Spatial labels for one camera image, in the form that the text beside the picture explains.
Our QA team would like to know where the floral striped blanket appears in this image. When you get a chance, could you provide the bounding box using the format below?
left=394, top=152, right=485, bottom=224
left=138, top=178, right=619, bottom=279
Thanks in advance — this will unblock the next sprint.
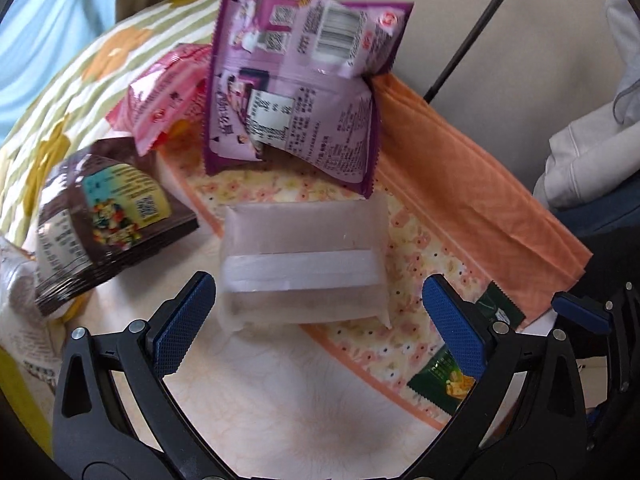
left=0, top=0, right=224, bottom=261

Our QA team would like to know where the dark brown snack packet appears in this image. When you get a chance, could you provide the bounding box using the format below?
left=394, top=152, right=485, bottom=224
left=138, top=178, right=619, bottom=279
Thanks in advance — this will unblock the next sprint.
left=35, top=137, right=199, bottom=317

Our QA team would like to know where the pink snack packet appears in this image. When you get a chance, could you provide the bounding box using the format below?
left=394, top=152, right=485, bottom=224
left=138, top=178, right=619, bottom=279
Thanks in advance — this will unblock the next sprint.
left=106, top=44, right=213, bottom=157

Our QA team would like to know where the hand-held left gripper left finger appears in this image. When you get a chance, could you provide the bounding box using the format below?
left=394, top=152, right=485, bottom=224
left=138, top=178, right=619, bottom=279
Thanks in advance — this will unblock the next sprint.
left=52, top=271, right=236, bottom=480

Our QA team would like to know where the green and yellow snack packet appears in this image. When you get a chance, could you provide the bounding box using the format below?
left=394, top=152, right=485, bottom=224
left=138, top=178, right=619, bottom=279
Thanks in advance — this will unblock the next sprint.
left=406, top=282, right=526, bottom=416

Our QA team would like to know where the purple snack packet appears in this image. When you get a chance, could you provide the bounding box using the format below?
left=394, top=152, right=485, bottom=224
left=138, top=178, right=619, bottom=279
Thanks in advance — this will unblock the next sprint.
left=202, top=0, right=415, bottom=199

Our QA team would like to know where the black curved cable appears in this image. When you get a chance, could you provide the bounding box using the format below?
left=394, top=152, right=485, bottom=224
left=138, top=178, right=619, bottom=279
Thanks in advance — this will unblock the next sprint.
left=424, top=0, right=531, bottom=104

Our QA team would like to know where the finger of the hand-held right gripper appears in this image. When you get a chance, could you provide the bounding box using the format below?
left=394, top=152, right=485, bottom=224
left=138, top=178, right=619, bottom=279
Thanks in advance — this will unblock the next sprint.
left=551, top=282, right=640, bottom=396

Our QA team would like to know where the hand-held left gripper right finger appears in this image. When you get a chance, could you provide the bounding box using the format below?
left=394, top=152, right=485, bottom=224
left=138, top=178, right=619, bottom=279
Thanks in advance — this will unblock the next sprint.
left=400, top=274, right=588, bottom=480

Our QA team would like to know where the light blue cloth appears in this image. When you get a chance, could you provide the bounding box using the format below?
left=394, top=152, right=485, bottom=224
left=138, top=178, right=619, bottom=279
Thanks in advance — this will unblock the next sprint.
left=0, top=0, right=119, bottom=134

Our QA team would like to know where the dark blue cloth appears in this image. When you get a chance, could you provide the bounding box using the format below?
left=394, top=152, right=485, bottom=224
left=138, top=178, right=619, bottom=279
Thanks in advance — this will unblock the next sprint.
left=550, top=180, right=640, bottom=237

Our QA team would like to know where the pink floral patterned mat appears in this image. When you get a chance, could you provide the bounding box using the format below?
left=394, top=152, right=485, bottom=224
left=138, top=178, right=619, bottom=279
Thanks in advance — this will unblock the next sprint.
left=165, top=130, right=482, bottom=432

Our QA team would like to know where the grey chip packet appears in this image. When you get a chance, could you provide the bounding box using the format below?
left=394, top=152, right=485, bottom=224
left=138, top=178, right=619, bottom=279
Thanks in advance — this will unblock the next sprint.
left=0, top=234, right=91, bottom=377

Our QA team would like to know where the white hoodie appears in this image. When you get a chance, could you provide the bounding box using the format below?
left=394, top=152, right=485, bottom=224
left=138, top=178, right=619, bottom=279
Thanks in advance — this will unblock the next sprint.
left=532, top=0, right=640, bottom=211

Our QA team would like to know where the translucent snack packet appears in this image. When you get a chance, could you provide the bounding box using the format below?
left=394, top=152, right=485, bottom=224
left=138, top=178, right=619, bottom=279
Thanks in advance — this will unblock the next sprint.
left=217, top=192, right=394, bottom=332

